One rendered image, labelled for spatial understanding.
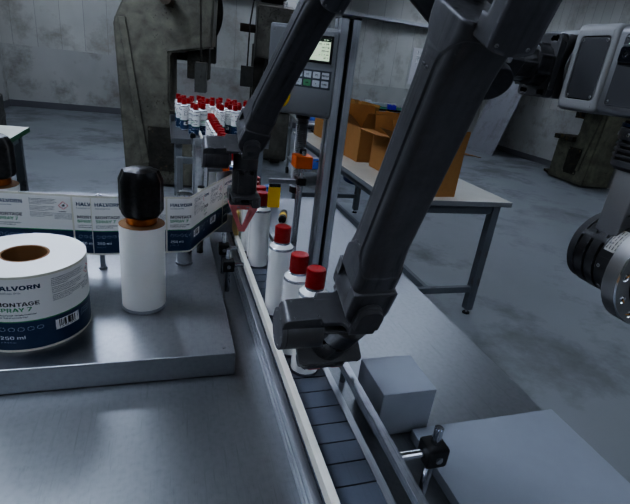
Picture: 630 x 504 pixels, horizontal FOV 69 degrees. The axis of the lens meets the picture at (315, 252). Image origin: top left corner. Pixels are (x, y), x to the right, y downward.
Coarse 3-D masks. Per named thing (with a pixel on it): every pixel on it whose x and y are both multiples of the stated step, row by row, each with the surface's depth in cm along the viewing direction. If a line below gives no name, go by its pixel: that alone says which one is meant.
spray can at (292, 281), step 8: (296, 256) 80; (304, 256) 81; (296, 264) 81; (304, 264) 81; (288, 272) 83; (296, 272) 81; (304, 272) 82; (288, 280) 82; (296, 280) 81; (304, 280) 82; (288, 288) 82; (296, 288) 82; (288, 296) 83; (296, 296) 82; (288, 352) 87
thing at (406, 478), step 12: (348, 372) 72; (348, 384) 71; (360, 384) 69; (360, 396) 67; (372, 408) 65; (372, 420) 63; (384, 432) 61; (384, 444) 59; (396, 456) 57; (396, 468) 56; (408, 468) 56; (408, 480) 54; (408, 492) 53; (420, 492) 52
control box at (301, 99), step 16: (272, 32) 102; (336, 32) 98; (272, 48) 103; (336, 48) 99; (320, 64) 101; (288, 96) 105; (304, 96) 104; (320, 96) 103; (288, 112) 107; (304, 112) 106; (320, 112) 104
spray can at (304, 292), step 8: (312, 272) 76; (320, 272) 76; (312, 280) 76; (320, 280) 76; (304, 288) 78; (312, 288) 76; (320, 288) 77; (304, 296) 77; (312, 296) 76; (296, 368) 82; (304, 376) 82
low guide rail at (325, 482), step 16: (240, 240) 130; (240, 256) 123; (256, 288) 104; (256, 304) 101; (272, 336) 87; (288, 368) 78; (288, 384) 75; (304, 416) 68; (304, 432) 66; (320, 464) 60; (320, 480) 59; (336, 496) 56
